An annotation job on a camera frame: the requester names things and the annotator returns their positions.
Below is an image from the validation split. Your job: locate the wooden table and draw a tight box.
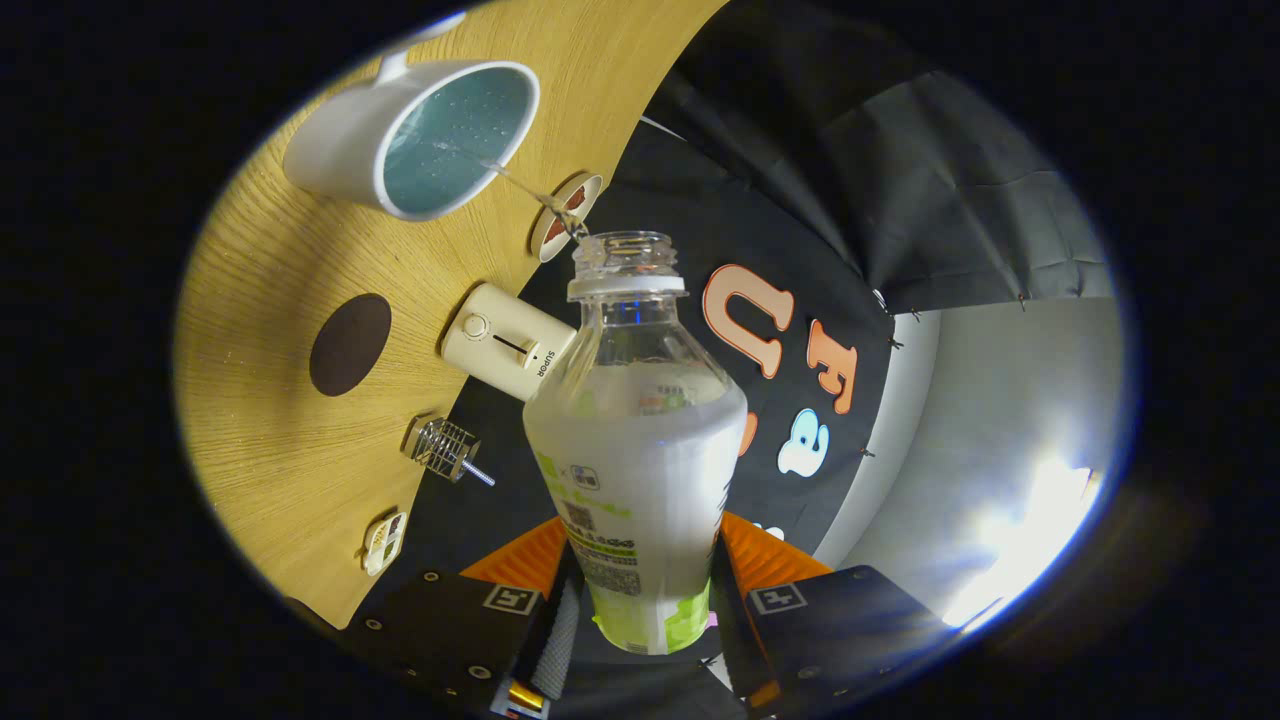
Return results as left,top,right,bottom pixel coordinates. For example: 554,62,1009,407
175,0,733,631

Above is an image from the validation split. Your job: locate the large ceiling light panel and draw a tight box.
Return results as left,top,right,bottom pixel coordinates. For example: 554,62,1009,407
940,455,1103,631

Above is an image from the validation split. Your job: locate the wire mesh holder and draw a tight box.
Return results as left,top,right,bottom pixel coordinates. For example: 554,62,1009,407
402,414,482,484

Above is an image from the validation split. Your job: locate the clear juice bottle white label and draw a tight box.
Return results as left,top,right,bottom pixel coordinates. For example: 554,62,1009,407
521,230,750,657

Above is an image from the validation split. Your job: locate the white divided dish with grains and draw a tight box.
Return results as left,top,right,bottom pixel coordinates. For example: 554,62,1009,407
361,509,408,578

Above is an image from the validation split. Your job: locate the white cup blue inside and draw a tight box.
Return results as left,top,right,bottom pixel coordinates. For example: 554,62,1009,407
282,12,542,222

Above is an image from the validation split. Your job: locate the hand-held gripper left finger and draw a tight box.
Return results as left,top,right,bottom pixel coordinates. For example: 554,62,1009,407
345,515,579,716

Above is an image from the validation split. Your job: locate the cream white toaster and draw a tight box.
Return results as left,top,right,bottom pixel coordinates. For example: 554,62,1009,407
440,282,579,404

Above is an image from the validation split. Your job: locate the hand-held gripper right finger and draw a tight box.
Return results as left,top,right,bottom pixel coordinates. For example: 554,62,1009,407
712,510,956,716

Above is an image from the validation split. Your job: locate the dark brown round coaster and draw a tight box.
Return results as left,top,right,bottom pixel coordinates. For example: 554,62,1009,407
308,292,393,399

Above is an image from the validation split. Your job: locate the round cream plate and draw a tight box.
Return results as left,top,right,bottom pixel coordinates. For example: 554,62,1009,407
528,171,605,264

